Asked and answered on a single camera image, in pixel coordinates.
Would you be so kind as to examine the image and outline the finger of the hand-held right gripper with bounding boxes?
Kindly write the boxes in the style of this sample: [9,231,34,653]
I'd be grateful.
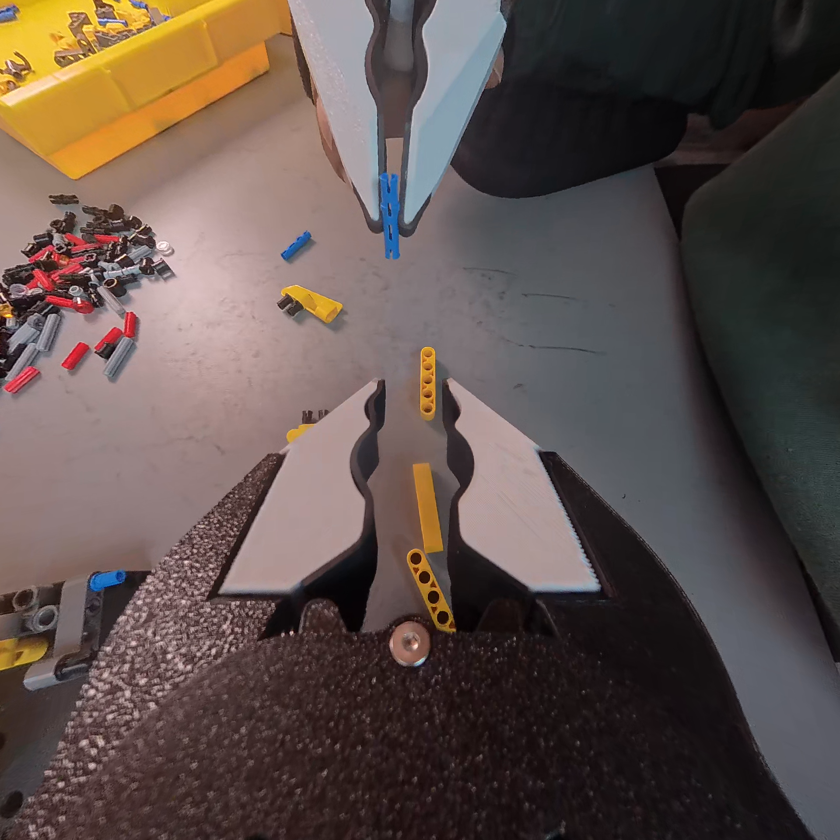
[397,0,509,234]
[289,0,388,234]

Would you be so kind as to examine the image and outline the person's right hand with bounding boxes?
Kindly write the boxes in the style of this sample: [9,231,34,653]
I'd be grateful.
[314,85,352,188]

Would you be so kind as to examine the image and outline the heap of grey blue lego parts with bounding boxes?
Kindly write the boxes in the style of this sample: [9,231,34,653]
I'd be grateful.
[0,0,172,86]

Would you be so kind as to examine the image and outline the pile of small lego connectors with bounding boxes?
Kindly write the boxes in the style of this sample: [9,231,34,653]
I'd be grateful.
[0,192,177,395]

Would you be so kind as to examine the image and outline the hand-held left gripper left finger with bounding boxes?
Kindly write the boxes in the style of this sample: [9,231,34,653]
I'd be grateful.
[217,378,386,598]

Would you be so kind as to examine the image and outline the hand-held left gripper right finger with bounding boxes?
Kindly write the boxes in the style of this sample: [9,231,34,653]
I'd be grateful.
[443,378,601,595]

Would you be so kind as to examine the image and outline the black and yellow lego assembly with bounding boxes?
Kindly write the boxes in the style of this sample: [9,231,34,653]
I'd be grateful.
[0,570,152,690]

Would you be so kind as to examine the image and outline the yellow plastic bin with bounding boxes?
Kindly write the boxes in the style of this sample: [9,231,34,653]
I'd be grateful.
[0,0,293,179]

